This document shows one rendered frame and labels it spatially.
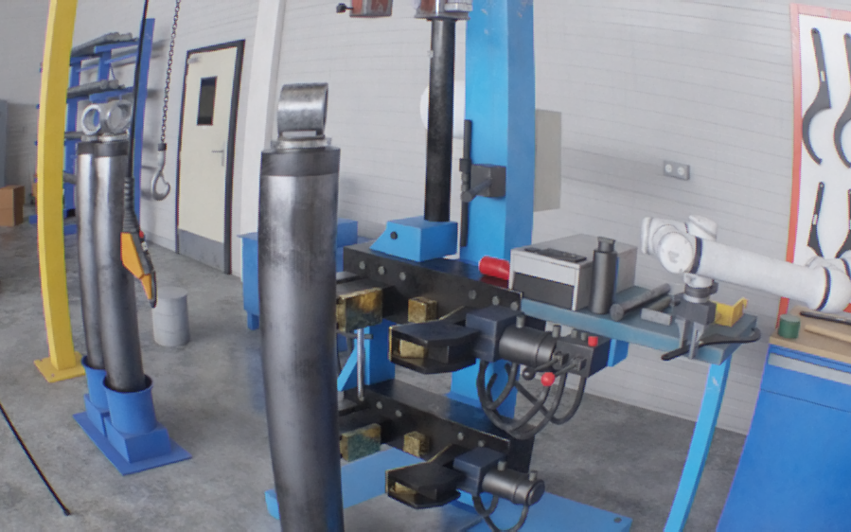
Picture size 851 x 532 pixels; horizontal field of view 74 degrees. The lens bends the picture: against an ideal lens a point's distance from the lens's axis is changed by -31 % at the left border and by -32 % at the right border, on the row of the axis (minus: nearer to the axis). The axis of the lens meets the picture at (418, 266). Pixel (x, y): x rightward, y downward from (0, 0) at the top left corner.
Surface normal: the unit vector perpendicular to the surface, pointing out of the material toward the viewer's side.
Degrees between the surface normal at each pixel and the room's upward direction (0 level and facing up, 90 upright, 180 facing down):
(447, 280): 90
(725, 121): 90
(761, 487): 90
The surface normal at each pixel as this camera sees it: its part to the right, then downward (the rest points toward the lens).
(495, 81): -0.68, 0.15
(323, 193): 0.71, 0.19
